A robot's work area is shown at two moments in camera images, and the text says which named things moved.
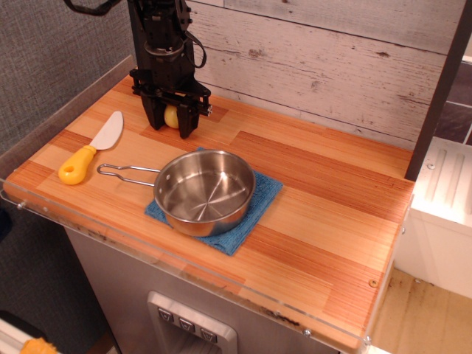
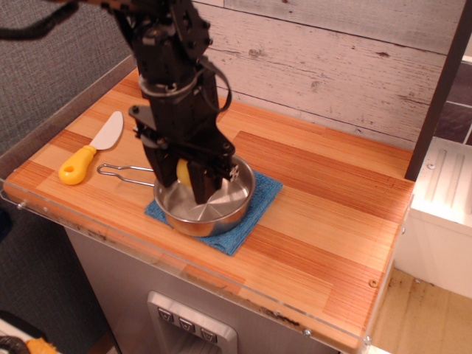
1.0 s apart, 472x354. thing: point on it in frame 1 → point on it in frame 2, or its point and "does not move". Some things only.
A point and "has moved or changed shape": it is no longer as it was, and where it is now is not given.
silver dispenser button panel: x=175 y=328 does not move
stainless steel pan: x=203 y=192 does not move
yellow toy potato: x=170 y=116 has moved or changed shape
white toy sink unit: x=436 y=240 does not move
